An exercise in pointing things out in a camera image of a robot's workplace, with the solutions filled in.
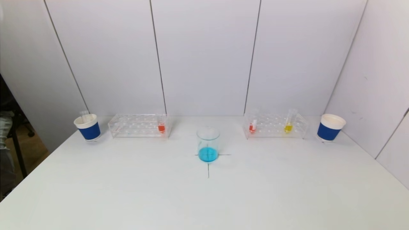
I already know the clear glass beaker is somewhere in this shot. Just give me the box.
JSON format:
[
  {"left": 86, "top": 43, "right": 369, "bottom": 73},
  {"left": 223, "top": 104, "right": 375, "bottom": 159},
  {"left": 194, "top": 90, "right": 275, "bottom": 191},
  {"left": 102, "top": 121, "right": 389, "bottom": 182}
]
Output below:
[{"left": 197, "top": 126, "right": 220, "bottom": 163}]

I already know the clear acrylic test tube rack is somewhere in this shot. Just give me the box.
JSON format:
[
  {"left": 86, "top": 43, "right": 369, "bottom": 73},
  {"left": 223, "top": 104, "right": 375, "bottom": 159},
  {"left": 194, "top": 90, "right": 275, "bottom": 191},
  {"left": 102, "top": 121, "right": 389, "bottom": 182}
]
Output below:
[
  {"left": 108, "top": 114, "right": 170, "bottom": 139},
  {"left": 243, "top": 113, "right": 309, "bottom": 140}
]

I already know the red pigment test tube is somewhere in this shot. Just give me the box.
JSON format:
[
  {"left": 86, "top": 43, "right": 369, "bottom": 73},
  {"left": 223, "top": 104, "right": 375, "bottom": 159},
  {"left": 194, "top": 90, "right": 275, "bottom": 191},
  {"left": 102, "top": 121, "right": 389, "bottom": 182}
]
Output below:
[{"left": 156, "top": 109, "right": 166, "bottom": 134}]

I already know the grey trouser leg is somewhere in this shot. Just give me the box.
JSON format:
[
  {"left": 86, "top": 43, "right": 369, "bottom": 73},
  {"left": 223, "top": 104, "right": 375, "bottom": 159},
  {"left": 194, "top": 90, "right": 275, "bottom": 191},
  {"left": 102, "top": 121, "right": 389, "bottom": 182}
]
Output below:
[{"left": 0, "top": 111, "right": 16, "bottom": 194}]

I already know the yellow pigment test tube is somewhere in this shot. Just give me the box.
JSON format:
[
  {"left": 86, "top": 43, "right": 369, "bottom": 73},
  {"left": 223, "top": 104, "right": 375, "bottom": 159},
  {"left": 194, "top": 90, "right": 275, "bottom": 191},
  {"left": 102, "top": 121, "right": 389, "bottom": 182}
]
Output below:
[{"left": 284, "top": 109, "right": 298, "bottom": 134}]

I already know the blue white paper cup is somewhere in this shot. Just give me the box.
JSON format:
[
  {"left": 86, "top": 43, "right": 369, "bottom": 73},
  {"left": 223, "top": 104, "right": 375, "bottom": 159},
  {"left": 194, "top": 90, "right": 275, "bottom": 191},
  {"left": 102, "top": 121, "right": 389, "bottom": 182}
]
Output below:
[
  {"left": 73, "top": 114, "right": 101, "bottom": 142},
  {"left": 317, "top": 114, "right": 347, "bottom": 142}
]

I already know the red pigment tube white label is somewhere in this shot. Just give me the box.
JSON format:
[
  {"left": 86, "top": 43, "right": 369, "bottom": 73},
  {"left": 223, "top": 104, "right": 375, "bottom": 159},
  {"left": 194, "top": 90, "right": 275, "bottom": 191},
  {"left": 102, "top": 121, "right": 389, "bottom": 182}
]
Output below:
[{"left": 249, "top": 109, "right": 259, "bottom": 134}]

